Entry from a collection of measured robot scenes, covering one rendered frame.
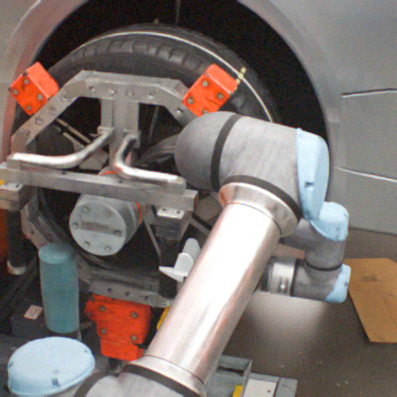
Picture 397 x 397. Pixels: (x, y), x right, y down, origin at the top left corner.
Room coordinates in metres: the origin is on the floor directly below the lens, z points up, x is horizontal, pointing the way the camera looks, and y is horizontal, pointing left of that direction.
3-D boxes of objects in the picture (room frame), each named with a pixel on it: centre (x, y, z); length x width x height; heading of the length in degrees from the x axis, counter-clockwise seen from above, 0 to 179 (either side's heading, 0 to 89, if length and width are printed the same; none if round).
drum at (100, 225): (1.55, 0.18, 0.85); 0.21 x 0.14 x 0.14; 168
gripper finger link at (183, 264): (1.33, 0.02, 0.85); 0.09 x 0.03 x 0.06; 87
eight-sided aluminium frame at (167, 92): (1.62, 0.17, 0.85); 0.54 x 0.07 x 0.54; 78
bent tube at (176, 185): (1.48, 0.10, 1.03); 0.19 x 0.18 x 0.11; 168
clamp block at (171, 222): (1.39, 0.04, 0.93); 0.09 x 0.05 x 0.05; 168
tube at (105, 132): (1.53, 0.29, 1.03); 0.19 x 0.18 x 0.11; 168
